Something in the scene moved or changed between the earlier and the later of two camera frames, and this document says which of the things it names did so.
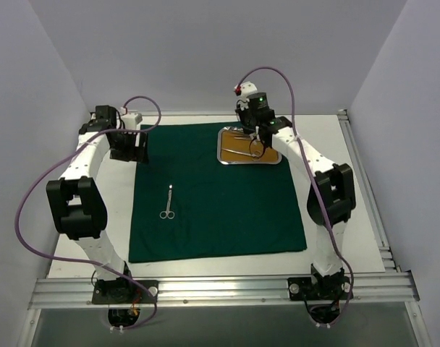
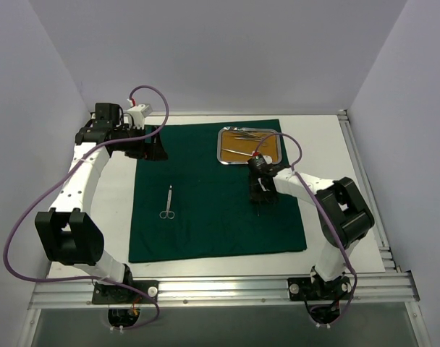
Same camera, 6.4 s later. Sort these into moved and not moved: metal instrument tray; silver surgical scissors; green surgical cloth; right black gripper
Moved: right black gripper
Not moved: metal instrument tray; green surgical cloth; silver surgical scissors
